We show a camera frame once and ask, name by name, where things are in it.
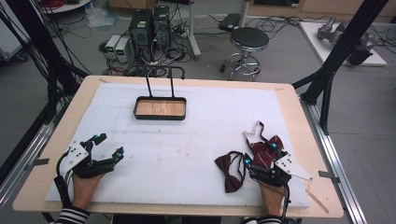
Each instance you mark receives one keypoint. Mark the small black computer tower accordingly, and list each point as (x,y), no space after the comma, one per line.
(162,26)

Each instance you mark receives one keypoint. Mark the grey metal clamp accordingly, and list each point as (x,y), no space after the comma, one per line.
(328,176)
(37,162)

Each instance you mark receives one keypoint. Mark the striped red bow tie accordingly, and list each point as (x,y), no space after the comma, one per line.
(261,154)

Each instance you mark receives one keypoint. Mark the black metal frame strut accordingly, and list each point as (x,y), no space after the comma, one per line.
(342,46)
(34,40)

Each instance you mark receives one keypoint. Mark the black rack with wooden tray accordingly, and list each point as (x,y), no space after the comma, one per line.
(160,117)

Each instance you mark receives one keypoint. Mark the large black computer tower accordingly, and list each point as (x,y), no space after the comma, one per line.
(140,32)

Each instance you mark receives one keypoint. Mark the aluminium rail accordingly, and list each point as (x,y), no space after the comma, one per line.
(28,149)
(336,155)

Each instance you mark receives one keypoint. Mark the white floor board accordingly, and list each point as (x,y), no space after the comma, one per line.
(314,40)

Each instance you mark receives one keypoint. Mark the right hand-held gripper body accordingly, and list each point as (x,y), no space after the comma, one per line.
(288,165)

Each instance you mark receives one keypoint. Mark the flat black box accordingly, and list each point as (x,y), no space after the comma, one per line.
(229,21)

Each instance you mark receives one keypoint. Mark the grey desk leg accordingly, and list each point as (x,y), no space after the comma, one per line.
(193,34)

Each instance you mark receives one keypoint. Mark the person's right hand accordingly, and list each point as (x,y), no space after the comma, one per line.
(273,199)

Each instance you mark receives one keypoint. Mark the round white table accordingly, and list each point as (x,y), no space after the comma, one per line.
(67,6)

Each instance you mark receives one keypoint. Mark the clear plastic bag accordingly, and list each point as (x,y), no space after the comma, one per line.
(101,17)

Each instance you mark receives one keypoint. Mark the plain dark red bow tie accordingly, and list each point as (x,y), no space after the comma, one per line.
(231,177)

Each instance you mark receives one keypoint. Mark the white foam mat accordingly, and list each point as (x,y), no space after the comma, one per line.
(174,149)

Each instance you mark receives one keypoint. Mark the person's left hand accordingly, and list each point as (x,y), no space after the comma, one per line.
(83,189)

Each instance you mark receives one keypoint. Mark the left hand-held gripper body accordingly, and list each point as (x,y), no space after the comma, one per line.
(74,155)

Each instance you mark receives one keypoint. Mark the black round stool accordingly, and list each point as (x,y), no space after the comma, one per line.
(249,39)

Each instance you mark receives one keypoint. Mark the grey power supply unit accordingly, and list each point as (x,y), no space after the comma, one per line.
(122,49)
(112,45)

